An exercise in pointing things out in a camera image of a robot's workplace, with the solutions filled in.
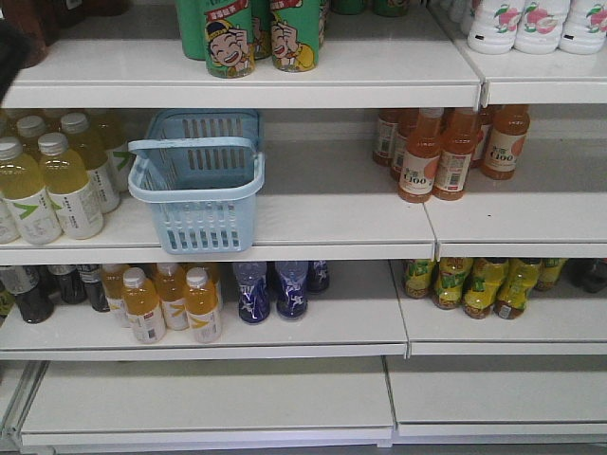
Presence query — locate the light blue plastic basket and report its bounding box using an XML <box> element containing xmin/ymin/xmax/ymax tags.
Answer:
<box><xmin>128</xmin><ymin>108</ymin><xmax>266</xmax><ymax>254</ymax></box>

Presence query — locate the blue sports drink bottle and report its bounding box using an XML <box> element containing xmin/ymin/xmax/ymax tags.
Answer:
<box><xmin>306</xmin><ymin>260</ymin><xmax>330</xmax><ymax>294</ymax></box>
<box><xmin>275</xmin><ymin>261</ymin><xmax>308</xmax><ymax>319</ymax></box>
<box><xmin>232</xmin><ymin>262</ymin><xmax>270</xmax><ymax>324</ymax></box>

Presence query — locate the white shelf unit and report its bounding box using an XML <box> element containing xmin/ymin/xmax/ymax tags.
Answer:
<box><xmin>1</xmin><ymin>1</ymin><xmax>606</xmax><ymax>454</ymax></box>

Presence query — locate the orange C100 drink bottle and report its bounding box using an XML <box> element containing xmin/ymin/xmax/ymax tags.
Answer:
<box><xmin>432</xmin><ymin>108</ymin><xmax>480</xmax><ymax>201</ymax></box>
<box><xmin>398</xmin><ymin>107</ymin><xmax>444</xmax><ymax>203</ymax></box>
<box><xmin>481</xmin><ymin>104</ymin><xmax>530</xmax><ymax>180</ymax></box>

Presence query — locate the yellow lemon tea bottle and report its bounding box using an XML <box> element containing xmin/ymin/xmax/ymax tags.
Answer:
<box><xmin>463</xmin><ymin>257</ymin><xmax>509</xmax><ymax>319</ymax></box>
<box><xmin>535</xmin><ymin>258</ymin><xmax>568</xmax><ymax>291</ymax></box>
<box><xmin>433</xmin><ymin>257</ymin><xmax>474</xmax><ymax>310</ymax></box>
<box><xmin>493</xmin><ymin>258</ymin><xmax>542</xmax><ymax>319</ymax></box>
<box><xmin>404</xmin><ymin>259</ymin><xmax>436</xmax><ymax>299</ymax></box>

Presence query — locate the orange juice bottle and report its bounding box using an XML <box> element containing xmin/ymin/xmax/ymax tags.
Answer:
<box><xmin>101</xmin><ymin>264</ymin><xmax>130</xmax><ymax>328</ymax></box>
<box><xmin>122</xmin><ymin>267</ymin><xmax>166</xmax><ymax>344</ymax></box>
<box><xmin>184</xmin><ymin>267</ymin><xmax>222</xmax><ymax>343</ymax></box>
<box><xmin>155</xmin><ymin>263</ymin><xmax>189</xmax><ymax>331</ymax></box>

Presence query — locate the green cartoon drink can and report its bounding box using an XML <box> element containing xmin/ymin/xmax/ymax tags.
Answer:
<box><xmin>202</xmin><ymin>0</ymin><xmax>255</xmax><ymax>79</ymax></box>
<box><xmin>269</xmin><ymin>0</ymin><xmax>321</xmax><ymax>72</ymax></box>

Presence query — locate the dark tea bottle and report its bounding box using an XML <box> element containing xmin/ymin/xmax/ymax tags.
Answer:
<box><xmin>76</xmin><ymin>264</ymin><xmax>110</xmax><ymax>313</ymax></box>
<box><xmin>47</xmin><ymin>264</ymin><xmax>87</xmax><ymax>304</ymax></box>
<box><xmin>1</xmin><ymin>265</ymin><xmax>54</xmax><ymax>323</ymax></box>

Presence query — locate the pale green juice bottle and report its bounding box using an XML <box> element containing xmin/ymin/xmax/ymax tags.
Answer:
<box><xmin>61</xmin><ymin>112</ymin><xmax>120</xmax><ymax>213</ymax></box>
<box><xmin>38</xmin><ymin>133</ymin><xmax>103</xmax><ymax>240</ymax></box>
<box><xmin>1</xmin><ymin>136</ymin><xmax>62</xmax><ymax>245</ymax></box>

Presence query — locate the white peach drink bottle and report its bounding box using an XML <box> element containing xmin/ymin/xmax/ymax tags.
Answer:
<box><xmin>468</xmin><ymin>0</ymin><xmax>525</xmax><ymax>55</ymax></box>
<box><xmin>514</xmin><ymin>0</ymin><xmax>571</xmax><ymax>55</ymax></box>
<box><xmin>559</xmin><ymin>0</ymin><xmax>606</xmax><ymax>55</ymax></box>

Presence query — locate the dark cola bottle red label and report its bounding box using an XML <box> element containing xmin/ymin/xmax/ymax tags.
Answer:
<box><xmin>566</xmin><ymin>258</ymin><xmax>606</xmax><ymax>293</ymax></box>

